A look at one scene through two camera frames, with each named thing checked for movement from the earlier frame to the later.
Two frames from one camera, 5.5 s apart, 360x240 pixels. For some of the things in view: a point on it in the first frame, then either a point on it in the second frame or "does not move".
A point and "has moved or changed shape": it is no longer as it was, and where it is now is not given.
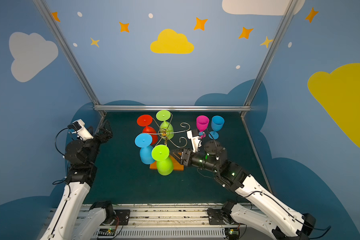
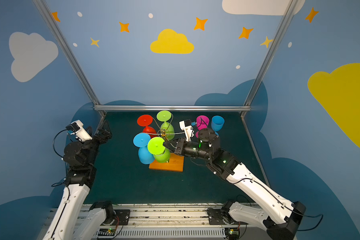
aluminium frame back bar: x=170 y=107 does not move
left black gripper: x=103 y=133 does not move
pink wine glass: x=202 y=123 does not move
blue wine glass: x=217 y=123 does not move
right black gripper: x=185 y=157 -> x=177 y=146
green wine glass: x=164 y=163 has moved or changed shape
